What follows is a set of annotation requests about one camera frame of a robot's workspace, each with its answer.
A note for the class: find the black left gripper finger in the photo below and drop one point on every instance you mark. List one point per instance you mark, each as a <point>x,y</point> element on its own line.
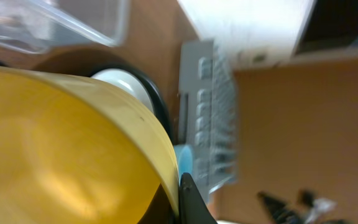
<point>192,208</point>

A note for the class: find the light blue cup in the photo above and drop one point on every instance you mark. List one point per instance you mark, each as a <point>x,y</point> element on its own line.
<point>184,156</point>

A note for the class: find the clear plastic waste bin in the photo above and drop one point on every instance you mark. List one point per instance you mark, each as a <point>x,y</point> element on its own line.
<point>36,26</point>

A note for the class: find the grey dishwasher rack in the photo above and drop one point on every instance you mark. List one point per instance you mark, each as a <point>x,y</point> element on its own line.
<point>208,114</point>

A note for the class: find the yellow bowl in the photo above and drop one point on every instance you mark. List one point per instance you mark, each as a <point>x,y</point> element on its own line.
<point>78,150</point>

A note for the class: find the grey round plate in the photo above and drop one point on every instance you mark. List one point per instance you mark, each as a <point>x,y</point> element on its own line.
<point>127,82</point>

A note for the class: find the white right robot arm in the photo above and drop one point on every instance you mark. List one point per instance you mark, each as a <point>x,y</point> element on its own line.
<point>309,209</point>

